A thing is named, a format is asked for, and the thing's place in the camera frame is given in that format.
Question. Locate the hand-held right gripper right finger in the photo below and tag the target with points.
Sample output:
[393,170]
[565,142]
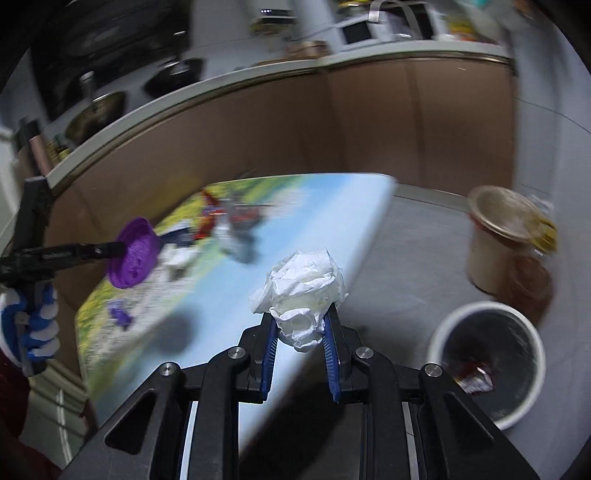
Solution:
[331,360]

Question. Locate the person's left hand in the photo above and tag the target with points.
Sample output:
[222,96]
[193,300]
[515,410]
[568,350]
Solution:
[46,321]

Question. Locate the black wok with lid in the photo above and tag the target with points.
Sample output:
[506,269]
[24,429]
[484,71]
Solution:
[173,76]

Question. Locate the brown rice cooker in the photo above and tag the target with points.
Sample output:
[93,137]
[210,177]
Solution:
[307,48]

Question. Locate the landscape print table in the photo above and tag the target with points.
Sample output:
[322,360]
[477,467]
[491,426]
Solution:
[323,217]

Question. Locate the beige plastic bucket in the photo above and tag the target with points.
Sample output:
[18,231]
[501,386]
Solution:
[485,258]

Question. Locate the brown kitchen cabinets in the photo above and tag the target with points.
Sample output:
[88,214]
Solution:
[369,120]

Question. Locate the person's left forearm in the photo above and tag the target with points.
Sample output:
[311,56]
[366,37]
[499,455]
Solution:
[14,410]

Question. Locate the red wrapper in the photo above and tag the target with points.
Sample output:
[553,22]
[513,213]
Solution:
[475,376]

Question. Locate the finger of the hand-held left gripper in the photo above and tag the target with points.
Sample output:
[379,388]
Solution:
[83,254]

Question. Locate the white kitchen countertop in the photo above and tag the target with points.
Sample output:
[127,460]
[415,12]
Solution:
[258,78]

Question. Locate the white tissue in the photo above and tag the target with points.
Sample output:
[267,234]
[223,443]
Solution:
[300,281]

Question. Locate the purple round lid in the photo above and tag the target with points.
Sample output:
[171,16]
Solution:
[136,254]

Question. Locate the cooking oil bottle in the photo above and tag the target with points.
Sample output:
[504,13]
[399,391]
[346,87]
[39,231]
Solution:
[531,286]

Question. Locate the bronze wok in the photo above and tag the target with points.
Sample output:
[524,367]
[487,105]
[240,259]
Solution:
[94,113]

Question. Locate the white microwave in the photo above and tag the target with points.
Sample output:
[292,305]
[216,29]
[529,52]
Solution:
[364,32]

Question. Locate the red snack packet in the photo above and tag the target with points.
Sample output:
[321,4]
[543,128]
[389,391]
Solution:
[240,217]

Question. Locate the small purple scrap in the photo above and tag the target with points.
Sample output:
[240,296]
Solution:
[121,316]

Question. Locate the white paper scrap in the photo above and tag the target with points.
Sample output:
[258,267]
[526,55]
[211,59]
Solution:
[178,258]

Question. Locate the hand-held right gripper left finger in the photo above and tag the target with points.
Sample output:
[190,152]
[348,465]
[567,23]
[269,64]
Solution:
[270,355]

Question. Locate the white round bin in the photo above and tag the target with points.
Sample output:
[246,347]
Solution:
[489,318]

